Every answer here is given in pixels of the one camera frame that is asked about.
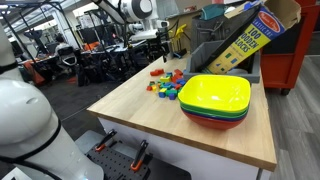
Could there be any blue handled tool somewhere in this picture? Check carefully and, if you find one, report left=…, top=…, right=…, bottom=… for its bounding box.
left=173, top=49, right=188, bottom=60

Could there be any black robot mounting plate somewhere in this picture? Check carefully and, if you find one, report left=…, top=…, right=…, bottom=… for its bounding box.
left=84, top=139, right=193, bottom=180

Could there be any green plastic bowl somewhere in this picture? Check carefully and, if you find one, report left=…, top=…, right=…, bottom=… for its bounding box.
left=179, top=102, right=250, bottom=119

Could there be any red rectangular wooden block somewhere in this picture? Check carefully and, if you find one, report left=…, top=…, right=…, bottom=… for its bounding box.
left=149, top=68, right=165, bottom=77

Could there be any gray plastic bin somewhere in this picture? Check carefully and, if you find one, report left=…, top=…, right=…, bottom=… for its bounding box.
left=183, top=39, right=261, bottom=84

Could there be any yellow plastic bowl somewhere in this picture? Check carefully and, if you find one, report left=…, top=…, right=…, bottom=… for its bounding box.
left=177, top=74, right=252, bottom=116

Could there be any white and black chair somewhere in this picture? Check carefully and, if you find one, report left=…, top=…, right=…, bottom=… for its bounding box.
left=54, top=34, right=78, bottom=68

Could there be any red plastic bowl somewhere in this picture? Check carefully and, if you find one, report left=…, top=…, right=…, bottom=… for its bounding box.
left=182, top=110, right=248, bottom=131

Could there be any wooden blocks cardboard box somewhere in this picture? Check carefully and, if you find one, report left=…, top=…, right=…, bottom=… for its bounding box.
left=203, top=0, right=303, bottom=75

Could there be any red tool cabinet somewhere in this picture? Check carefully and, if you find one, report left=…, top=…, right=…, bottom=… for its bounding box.
left=259, top=0, right=320, bottom=96

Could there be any black orange spring clamp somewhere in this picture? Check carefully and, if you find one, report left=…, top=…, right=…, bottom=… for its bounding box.
left=130, top=139, right=150, bottom=173
left=94, top=129, right=118, bottom=153

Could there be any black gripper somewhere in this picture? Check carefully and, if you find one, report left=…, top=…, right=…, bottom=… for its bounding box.
left=146, top=39, right=170, bottom=64

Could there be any blue plastic bowl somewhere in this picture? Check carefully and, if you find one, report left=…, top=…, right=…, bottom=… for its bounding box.
left=181, top=107, right=250, bottom=122

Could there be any teal cloth item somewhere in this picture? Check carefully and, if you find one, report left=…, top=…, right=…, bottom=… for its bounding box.
left=199, top=3, right=226, bottom=21

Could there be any black metal frame rack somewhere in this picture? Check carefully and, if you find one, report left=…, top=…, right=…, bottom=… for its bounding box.
left=0, top=0, right=84, bottom=56

